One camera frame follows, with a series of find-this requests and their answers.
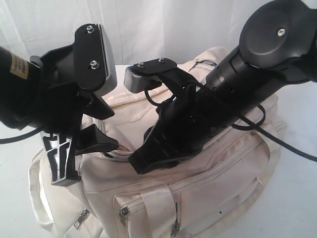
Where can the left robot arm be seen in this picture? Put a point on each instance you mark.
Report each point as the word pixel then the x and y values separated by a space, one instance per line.
pixel 7 92

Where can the cream fabric duffel bag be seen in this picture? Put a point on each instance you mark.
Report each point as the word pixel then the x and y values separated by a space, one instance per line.
pixel 199 198

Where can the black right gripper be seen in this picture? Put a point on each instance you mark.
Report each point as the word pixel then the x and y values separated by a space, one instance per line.
pixel 194 114

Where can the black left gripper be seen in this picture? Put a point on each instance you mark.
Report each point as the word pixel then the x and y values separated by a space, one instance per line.
pixel 46 102

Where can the white backdrop curtain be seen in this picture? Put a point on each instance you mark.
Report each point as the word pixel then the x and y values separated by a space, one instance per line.
pixel 137 29

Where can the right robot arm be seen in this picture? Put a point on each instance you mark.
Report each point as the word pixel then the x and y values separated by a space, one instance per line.
pixel 277 47

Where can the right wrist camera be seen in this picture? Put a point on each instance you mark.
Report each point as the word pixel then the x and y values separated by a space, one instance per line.
pixel 140 75

